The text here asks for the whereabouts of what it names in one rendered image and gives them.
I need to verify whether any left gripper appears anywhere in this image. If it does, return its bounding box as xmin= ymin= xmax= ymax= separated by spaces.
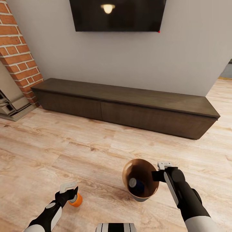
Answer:
xmin=55 ymin=186 xmax=78 ymax=204

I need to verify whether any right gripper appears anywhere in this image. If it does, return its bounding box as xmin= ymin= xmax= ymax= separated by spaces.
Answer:
xmin=152 ymin=170 xmax=166 ymax=183

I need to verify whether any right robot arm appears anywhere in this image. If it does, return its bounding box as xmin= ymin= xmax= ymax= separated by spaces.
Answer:
xmin=152 ymin=162 xmax=221 ymax=232

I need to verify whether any trash can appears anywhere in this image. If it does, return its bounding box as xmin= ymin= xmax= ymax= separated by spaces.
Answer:
xmin=122 ymin=159 xmax=160 ymax=202

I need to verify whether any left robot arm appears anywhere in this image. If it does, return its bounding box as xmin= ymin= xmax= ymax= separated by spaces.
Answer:
xmin=24 ymin=182 xmax=78 ymax=232

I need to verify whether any can of soda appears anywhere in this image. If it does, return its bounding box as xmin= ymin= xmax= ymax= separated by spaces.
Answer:
xmin=129 ymin=178 xmax=145 ymax=194
xmin=69 ymin=193 xmax=82 ymax=207

